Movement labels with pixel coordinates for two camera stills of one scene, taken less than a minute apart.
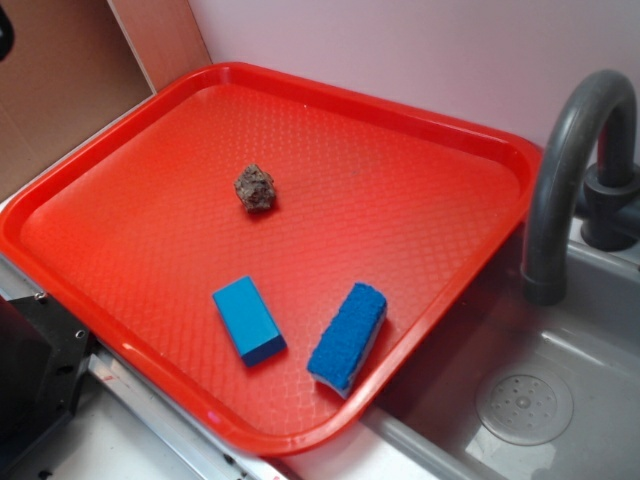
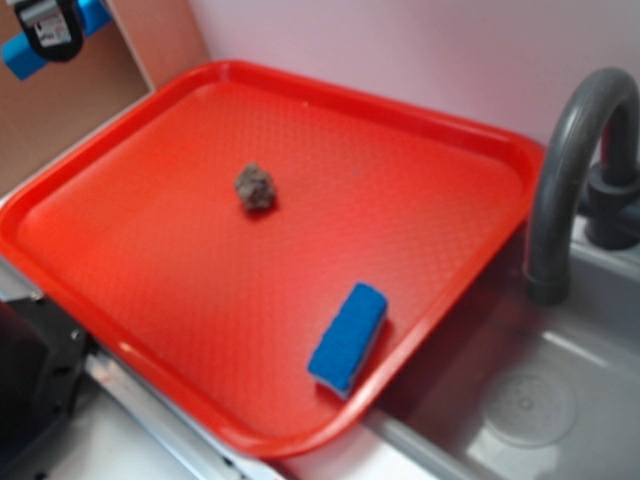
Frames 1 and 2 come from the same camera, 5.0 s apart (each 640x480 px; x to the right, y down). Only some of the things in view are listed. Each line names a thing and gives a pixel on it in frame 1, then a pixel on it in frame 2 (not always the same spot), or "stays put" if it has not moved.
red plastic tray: [127, 235] stays put
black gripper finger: [6, 35] -> [53, 27]
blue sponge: [344, 352] stays put
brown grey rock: [255, 188] stays put
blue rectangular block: [249, 321] -> [22, 57]
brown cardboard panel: [76, 63] stays put
